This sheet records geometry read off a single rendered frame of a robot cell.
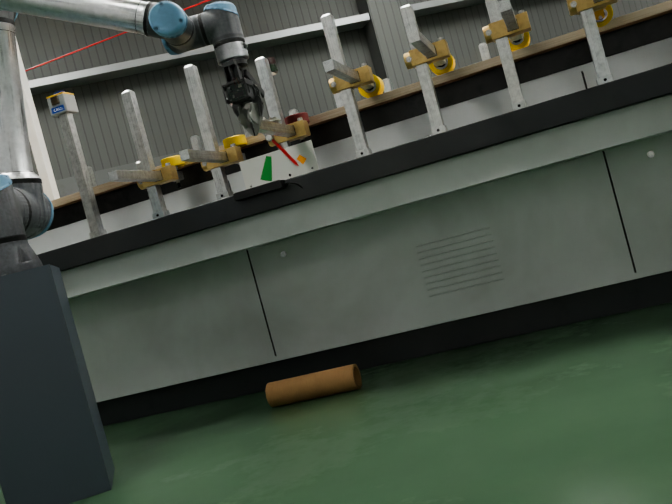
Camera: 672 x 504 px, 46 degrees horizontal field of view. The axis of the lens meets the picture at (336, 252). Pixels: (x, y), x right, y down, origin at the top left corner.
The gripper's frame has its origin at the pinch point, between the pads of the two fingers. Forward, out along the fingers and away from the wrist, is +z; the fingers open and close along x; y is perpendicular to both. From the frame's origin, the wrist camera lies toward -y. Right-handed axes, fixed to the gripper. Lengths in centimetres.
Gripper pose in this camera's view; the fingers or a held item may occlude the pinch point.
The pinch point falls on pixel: (255, 131)
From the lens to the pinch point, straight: 231.1
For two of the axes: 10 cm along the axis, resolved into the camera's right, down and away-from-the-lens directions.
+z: 2.5, 9.7, -0.1
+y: -2.9, 0.7, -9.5
